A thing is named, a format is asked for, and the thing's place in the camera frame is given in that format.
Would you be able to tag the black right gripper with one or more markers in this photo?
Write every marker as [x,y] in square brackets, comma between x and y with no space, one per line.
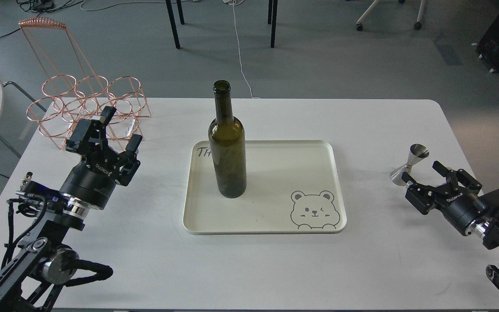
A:
[455,199]

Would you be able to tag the steel double jigger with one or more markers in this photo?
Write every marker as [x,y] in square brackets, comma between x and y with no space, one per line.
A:
[417,152]

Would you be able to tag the white office chair base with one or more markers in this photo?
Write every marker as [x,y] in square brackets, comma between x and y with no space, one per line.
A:
[389,16]

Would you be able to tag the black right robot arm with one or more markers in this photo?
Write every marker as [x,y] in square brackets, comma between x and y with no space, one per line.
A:
[489,205]

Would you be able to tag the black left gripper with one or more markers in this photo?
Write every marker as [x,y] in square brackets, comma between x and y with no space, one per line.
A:
[94,178]

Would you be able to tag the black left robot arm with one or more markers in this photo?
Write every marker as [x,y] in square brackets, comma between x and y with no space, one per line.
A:
[37,265]

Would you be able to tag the dark green wine bottle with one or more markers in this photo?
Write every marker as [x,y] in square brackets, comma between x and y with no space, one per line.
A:
[227,143]

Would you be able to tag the copper wire wine rack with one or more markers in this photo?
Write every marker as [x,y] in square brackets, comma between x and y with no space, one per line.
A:
[69,97]

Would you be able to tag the cream bear serving tray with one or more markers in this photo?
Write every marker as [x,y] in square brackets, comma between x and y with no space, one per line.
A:
[292,187]

